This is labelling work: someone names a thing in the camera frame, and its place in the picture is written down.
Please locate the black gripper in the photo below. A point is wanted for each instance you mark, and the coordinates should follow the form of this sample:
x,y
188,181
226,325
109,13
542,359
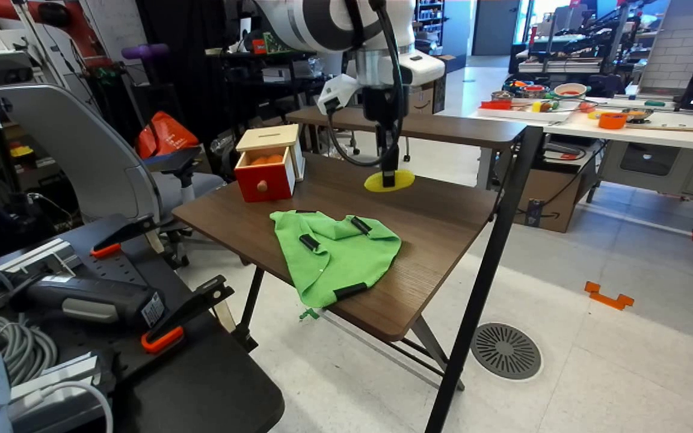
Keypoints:
x,y
385,106

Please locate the wooden box with slot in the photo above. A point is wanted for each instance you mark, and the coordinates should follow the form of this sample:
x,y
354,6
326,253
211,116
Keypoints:
x,y
274,137

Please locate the long dark wooden table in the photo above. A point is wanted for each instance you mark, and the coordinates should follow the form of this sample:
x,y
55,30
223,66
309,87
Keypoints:
x,y
427,125

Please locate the round floor drain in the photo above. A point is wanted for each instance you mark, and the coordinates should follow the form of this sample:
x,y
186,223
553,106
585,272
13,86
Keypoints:
x,y
505,353

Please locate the yellow disc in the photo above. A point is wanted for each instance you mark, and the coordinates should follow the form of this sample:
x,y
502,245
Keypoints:
x,y
388,181

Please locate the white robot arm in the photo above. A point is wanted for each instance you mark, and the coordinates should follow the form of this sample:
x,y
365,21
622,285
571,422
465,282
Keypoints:
x,y
379,35

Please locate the grey swivel chair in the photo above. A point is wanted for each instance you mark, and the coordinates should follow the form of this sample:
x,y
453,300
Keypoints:
x,y
105,173

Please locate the red orange wooden drawer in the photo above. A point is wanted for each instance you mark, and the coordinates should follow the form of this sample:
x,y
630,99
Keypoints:
x,y
264,176

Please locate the green cloth with black patches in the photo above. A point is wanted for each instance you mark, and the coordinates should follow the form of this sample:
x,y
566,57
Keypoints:
x,y
333,259

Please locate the orange floor marker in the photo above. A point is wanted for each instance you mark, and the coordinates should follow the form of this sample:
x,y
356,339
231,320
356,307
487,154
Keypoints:
x,y
618,302

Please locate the orange bag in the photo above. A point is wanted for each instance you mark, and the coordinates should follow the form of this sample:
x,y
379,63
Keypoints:
x,y
163,136

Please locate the black clamp with orange handle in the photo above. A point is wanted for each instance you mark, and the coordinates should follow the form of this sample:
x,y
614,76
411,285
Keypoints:
x,y
172,328

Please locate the dark wooden folding table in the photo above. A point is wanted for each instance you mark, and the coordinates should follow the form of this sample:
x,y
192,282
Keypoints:
x,y
436,223

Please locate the white table with toys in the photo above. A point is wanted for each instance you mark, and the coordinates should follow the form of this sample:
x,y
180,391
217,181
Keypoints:
x,y
571,108

